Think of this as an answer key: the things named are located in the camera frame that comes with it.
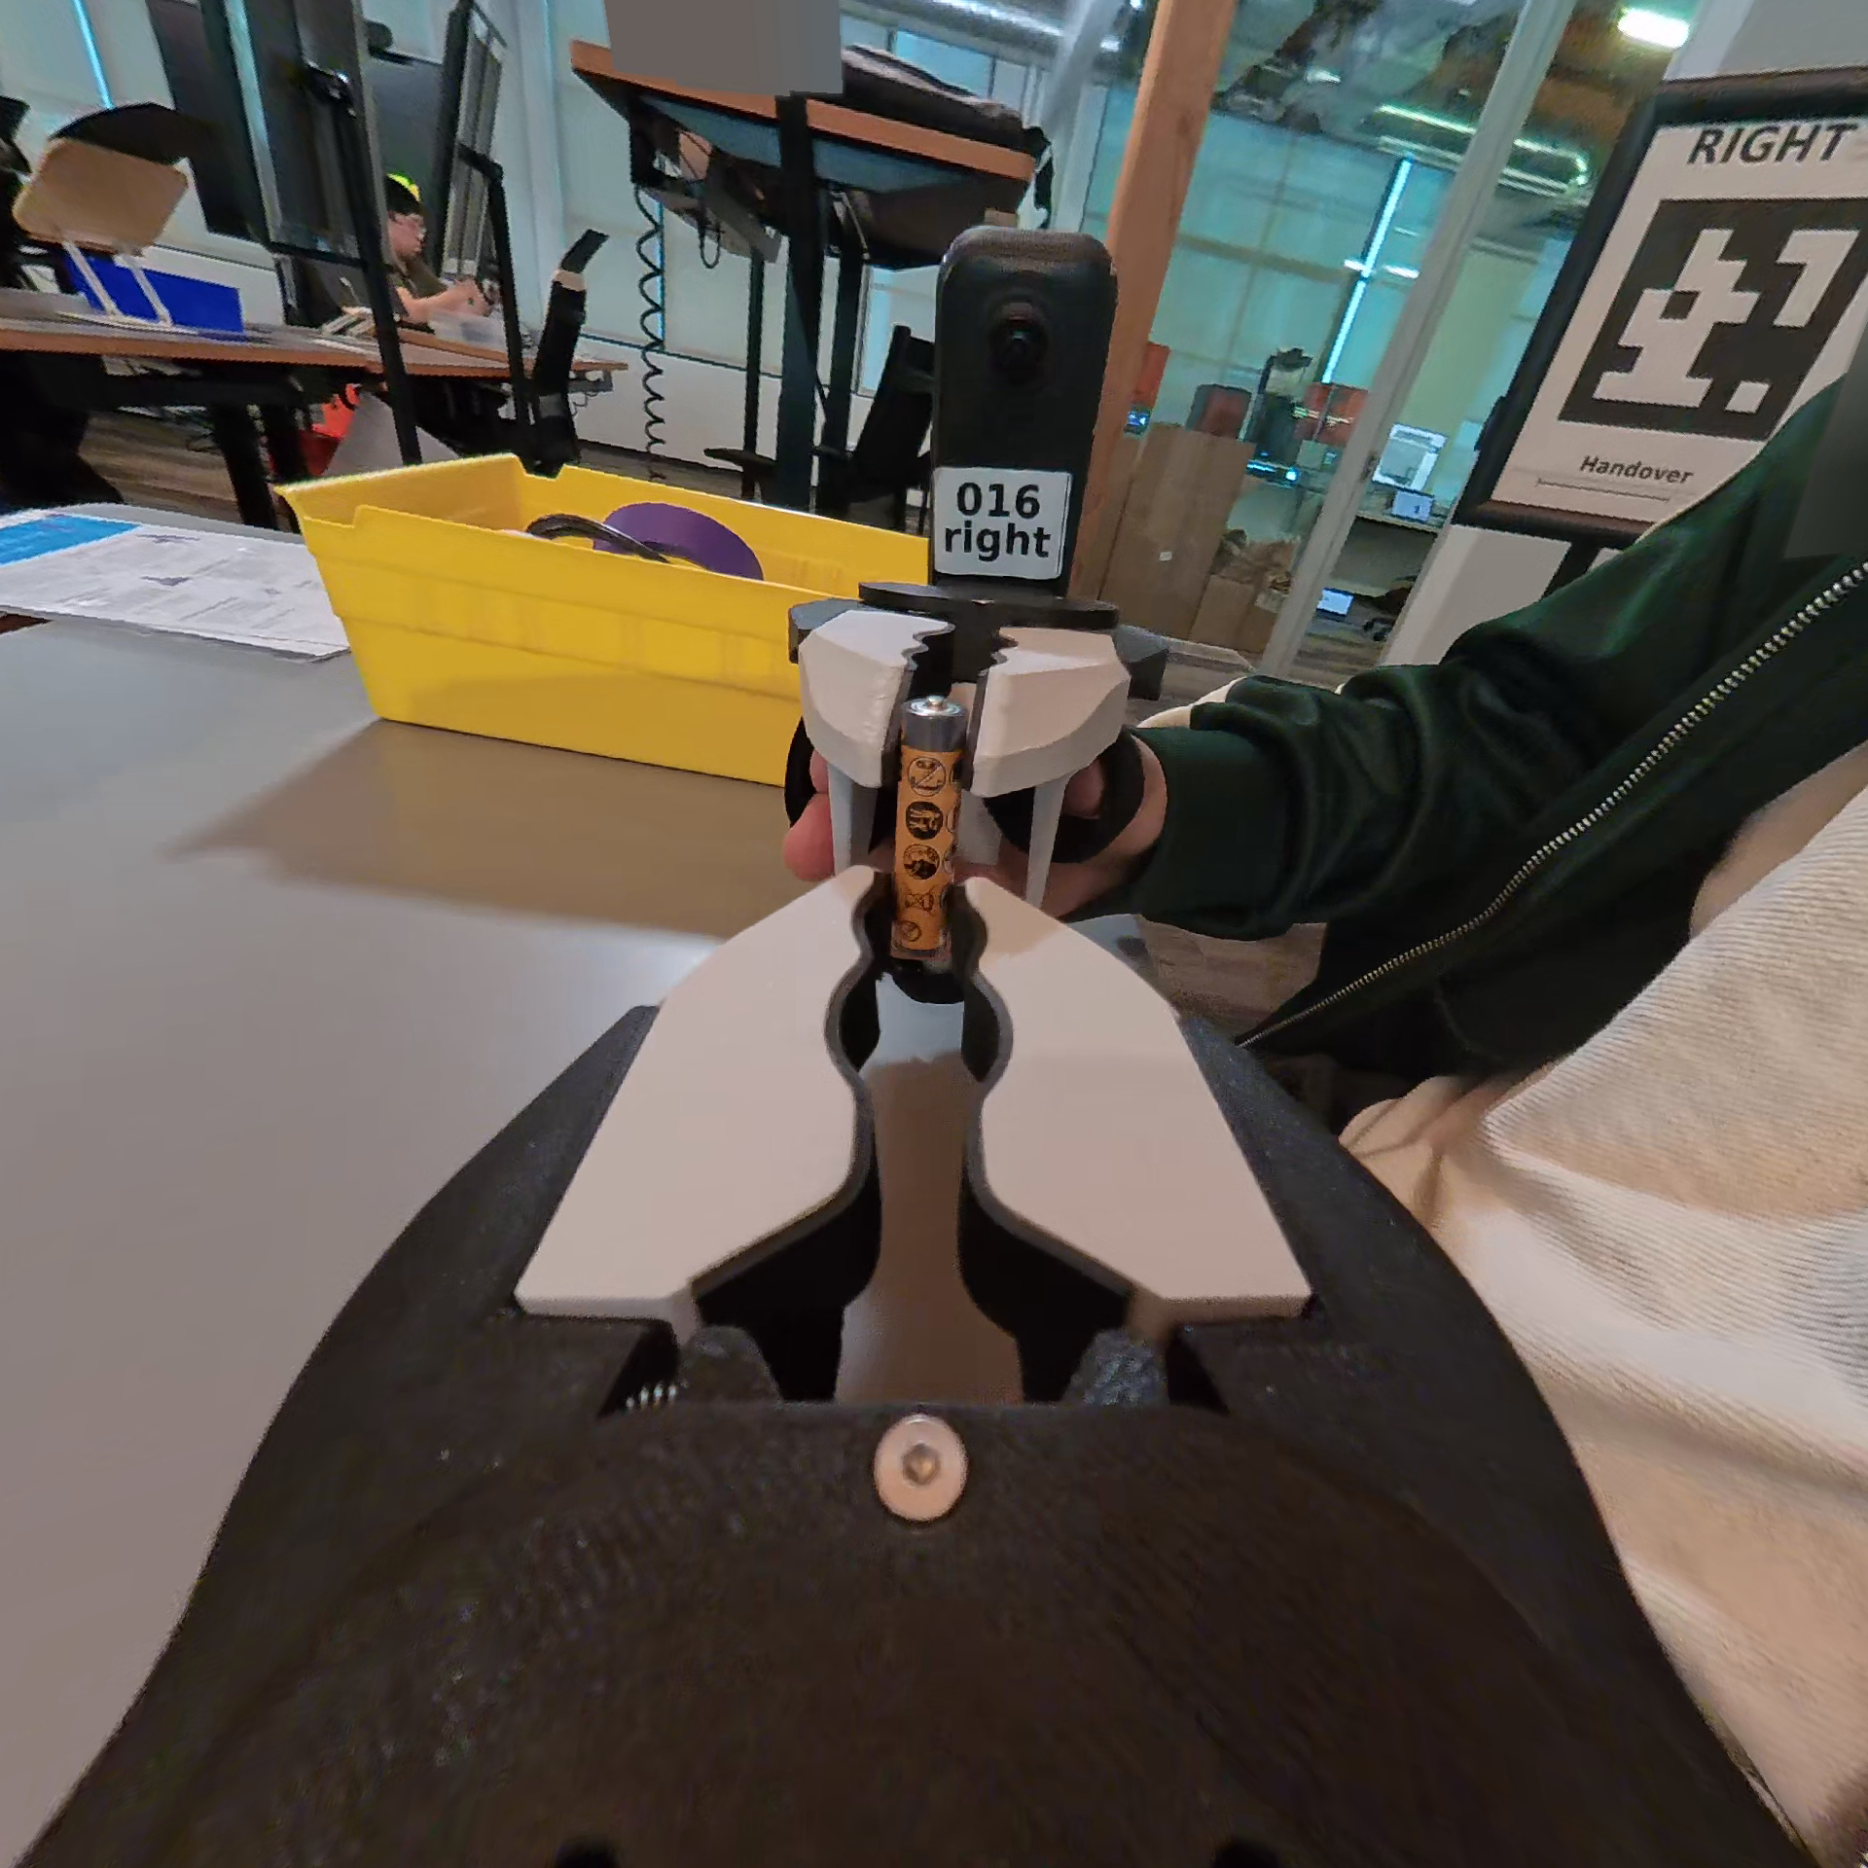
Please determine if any large black monitor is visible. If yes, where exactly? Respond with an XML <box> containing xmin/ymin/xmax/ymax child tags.
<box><xmin>148</xmin><ymin>0</ymin><xmax>367</xmax><ymax>249</ymax></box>

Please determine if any orange battery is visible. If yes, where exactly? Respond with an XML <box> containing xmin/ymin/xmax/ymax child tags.
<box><xmin>895</xmin><ymin>699</ymin><xmax>967</xmax><ymax>967</ymax></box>

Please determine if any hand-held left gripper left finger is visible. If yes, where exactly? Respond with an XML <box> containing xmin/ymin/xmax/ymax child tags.
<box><xmin>515</xmin><ymin>867</ymin><xmax>882</xmax><ymax>1324</ymax></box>

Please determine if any wooden post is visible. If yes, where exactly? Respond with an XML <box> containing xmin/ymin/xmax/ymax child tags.
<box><xmin>1070</xmin><ymin>0</ymin><xmax>1243</xmax><ymax>600</ymax></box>

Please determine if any black standing desk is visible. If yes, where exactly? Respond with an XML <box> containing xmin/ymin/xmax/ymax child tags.
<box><xmin>569</xmin><ymin>41</ymin><xmax>1052</xmax><ymax>514</ymax></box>

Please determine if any cardboard board on stand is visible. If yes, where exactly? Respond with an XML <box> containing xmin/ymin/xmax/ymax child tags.
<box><xmin>11</xmin><ymin>138</ymin><xmax>191</xmax><ymax>321</ymax></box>

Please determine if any purple tape roll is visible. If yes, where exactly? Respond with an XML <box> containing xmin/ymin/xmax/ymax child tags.
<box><xmin>597</xmin><ymin>502</ymin><xmax>766</xmax><ymax>582</ymax></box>

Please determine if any printed paper sheet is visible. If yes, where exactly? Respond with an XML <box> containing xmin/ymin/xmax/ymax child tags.
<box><xmin>0</xmin><ymin>507</ymin><xmax>352</xmax><ymax>663</ymax></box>

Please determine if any person's right hand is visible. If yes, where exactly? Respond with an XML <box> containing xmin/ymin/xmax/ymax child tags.
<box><xmin>783</xmin><ymin>730</ymin><xmax>1172</xmax><ymax>887</ymax></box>

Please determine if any yellow plastic bin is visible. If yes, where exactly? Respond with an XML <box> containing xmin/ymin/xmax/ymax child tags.
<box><xmin>278</xmin><ymin>452</ymin><xmax>939</xmax><ymax>790</ymax></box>

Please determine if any blue plastic bin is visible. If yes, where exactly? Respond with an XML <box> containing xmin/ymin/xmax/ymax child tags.
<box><xmin>65</xmin><ymin>263</ymin><xmax>242</xmax><ymax>335</ymax></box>

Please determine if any small black monitor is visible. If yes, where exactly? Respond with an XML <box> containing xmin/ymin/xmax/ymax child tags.
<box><xmin>437</xmin><ymin>0</ymin><xmax>517</xmax><ymax>281</ymax></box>

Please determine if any grey desk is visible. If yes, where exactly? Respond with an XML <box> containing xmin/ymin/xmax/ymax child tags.
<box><xmin>0</xmin><ymin>502</ymin><xmax>1257</xmax><ymax>1868</ymax></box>

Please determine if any black framed marker sign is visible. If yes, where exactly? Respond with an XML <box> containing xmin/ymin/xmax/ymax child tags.
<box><xmin>1452</xmin><ymin>65</ymin><xmax>1868</xmax><ymax>554</ymax></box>

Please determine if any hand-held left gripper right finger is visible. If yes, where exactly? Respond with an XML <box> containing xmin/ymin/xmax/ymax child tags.
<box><xmin>957</xmin><ymin>876</ymin><xmax>1314</xmax><ymax>1308</ymax></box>

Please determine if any person's right forearm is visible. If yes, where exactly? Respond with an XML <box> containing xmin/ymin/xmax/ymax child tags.
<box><xmin>1111</xmin><ymin>383</ymin><xmax>1845</xmax><ymax>936</ymax></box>

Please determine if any coiled black cable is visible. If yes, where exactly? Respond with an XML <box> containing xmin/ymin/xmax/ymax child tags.
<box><xmin>633</xmin><ymin>217</ymin><xmax>677</xmax><ymax>458</ymax></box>

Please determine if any brown cardboard box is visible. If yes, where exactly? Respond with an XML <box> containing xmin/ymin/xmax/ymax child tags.
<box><xmin>1116</xmin><ymin>423</ymin><xmax>1257</xmax><ymax>630</ymax></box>

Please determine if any wooden background desk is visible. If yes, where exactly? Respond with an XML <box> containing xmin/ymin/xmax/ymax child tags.
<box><xmin>0</xmin><ymin>314</ymin><xmax>629</xmax><ymax>528</ymax></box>

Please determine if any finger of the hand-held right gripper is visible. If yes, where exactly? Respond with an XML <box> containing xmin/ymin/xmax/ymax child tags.
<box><xmin>798</xmin><ymin>614</ymin><xmax>954</xmax><ymax>869</ymax></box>
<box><xmin>967</xmin><ymin>646</ymin><xmax>1132</xmax><ymax>910</ymax></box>

